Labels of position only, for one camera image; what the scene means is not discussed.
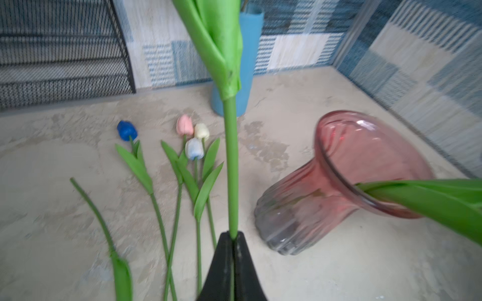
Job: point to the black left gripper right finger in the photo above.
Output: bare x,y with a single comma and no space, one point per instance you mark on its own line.
245,280

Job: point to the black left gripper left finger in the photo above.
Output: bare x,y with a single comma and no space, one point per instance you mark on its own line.
218,284

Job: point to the cream white tulip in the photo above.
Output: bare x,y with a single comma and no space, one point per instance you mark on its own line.
202,133

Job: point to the dark red glass vase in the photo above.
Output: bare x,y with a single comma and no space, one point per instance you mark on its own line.
350,148

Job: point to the yellow white tulip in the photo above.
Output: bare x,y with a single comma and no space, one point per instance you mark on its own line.
215,31

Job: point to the light blue ceramic vase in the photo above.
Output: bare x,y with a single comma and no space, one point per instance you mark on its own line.
251,23

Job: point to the light blue tulip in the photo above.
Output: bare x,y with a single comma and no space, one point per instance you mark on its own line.
199,176

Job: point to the pink tulip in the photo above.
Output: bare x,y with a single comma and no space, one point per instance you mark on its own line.
185,129

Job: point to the black wire mesh shelf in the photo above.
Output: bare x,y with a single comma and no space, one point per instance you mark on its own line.
60,51

